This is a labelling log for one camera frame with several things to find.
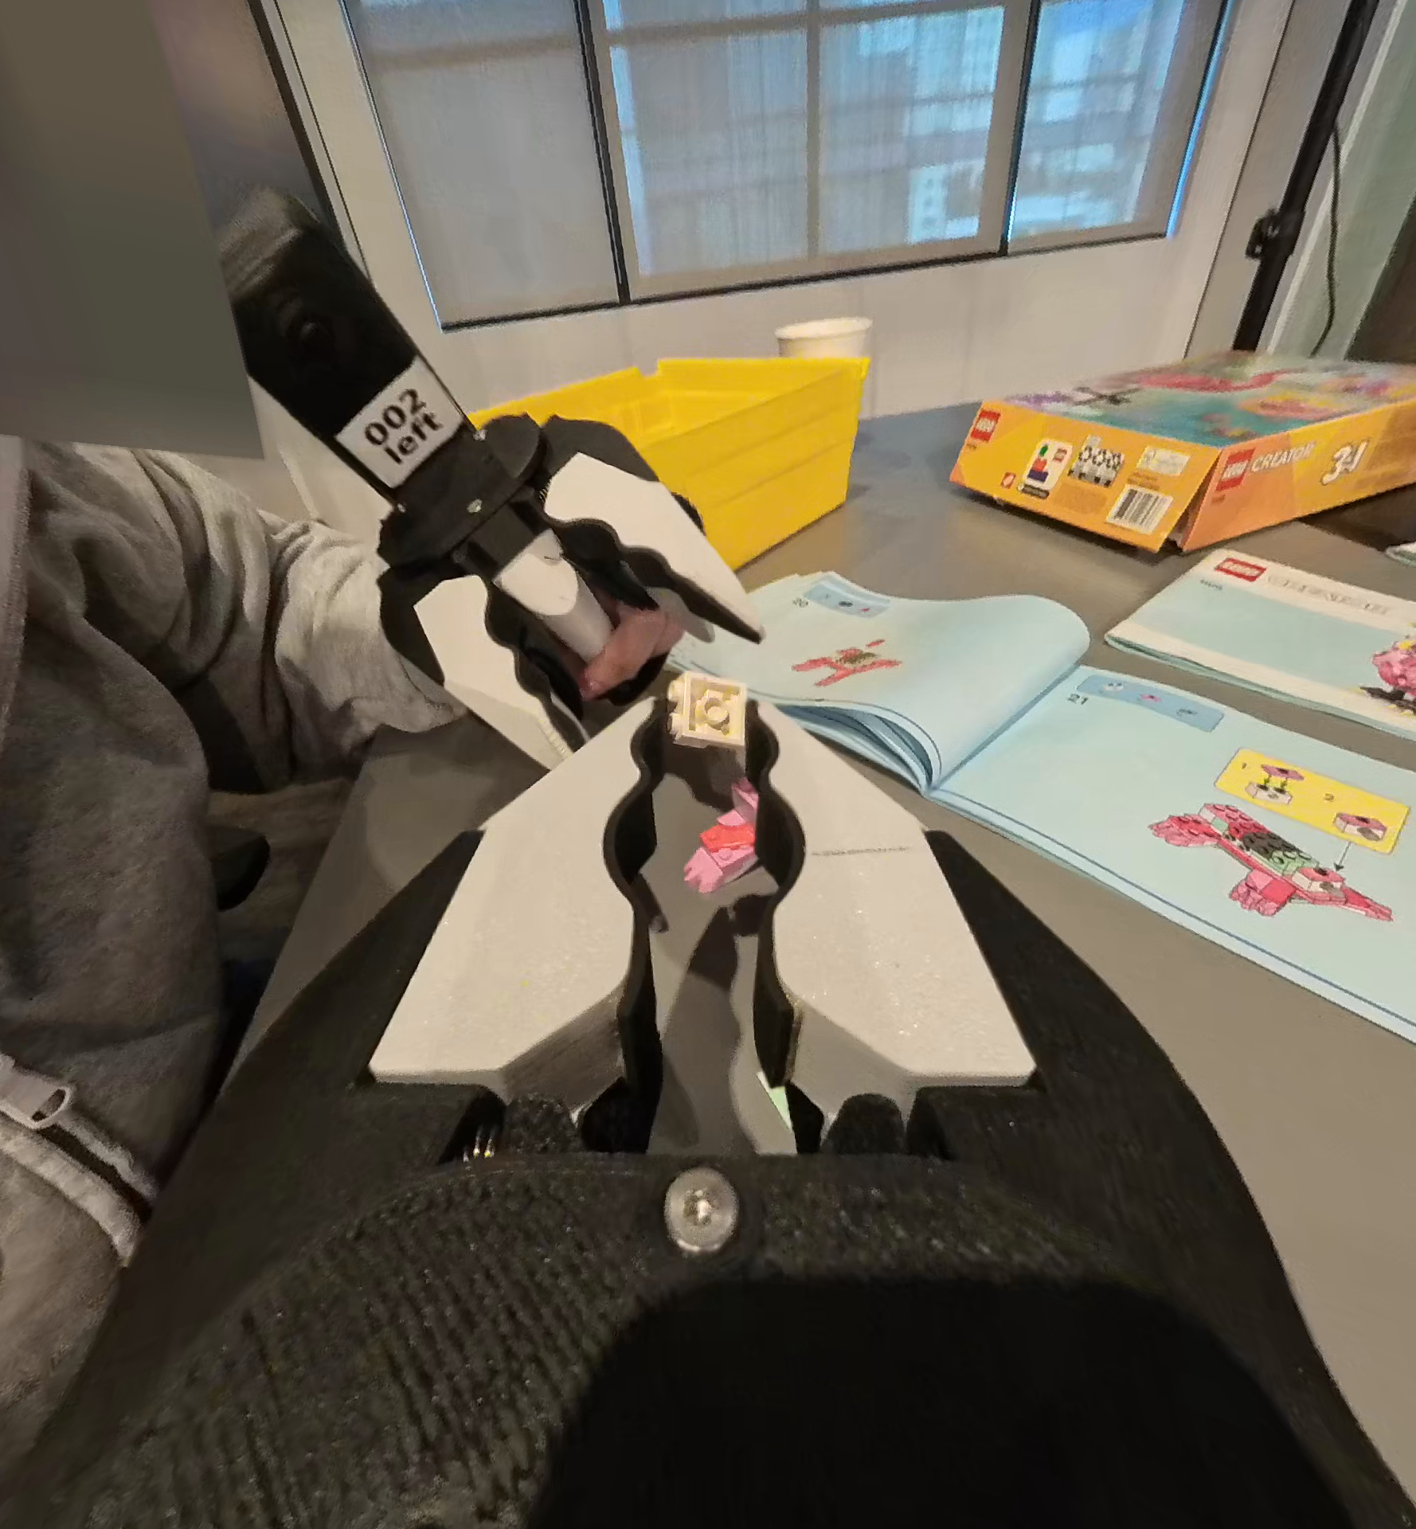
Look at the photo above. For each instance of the white paper cup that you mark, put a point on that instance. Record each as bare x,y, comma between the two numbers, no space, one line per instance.
825,337

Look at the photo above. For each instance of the person's left hand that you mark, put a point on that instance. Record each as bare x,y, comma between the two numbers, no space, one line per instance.
632,657

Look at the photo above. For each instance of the orange toy set box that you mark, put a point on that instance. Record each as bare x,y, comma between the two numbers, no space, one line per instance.
1257,466

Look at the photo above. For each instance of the pink toy brick model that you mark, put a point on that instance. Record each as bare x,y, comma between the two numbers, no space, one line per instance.
725,848

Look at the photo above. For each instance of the person's left forearm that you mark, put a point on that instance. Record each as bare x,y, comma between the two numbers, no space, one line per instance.
303,620

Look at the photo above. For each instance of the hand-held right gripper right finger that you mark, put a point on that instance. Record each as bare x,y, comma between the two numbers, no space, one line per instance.
887,954

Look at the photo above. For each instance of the window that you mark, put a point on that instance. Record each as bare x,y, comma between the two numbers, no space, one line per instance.
805,143

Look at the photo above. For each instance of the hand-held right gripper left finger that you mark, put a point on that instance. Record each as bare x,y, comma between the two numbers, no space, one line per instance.
518,954

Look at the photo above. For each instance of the closed light blue instruction booklet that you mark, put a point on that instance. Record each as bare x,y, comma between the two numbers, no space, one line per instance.
1283,633

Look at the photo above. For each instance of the black tripod stand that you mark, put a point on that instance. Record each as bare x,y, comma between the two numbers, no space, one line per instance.
1294,216

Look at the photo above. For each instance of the person's grey hoodie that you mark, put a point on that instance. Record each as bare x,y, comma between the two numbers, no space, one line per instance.
65,835

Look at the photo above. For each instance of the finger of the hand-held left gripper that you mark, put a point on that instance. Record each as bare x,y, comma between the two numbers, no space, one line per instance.
649,537
483,657

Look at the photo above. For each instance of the white toy brick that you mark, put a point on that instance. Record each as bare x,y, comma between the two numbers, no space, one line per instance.
706,711

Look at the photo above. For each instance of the yellow plastic bin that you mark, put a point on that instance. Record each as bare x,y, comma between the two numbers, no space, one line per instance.
755,442

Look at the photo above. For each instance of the open light blue instruction booklet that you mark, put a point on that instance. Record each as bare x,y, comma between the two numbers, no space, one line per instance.
1020,740

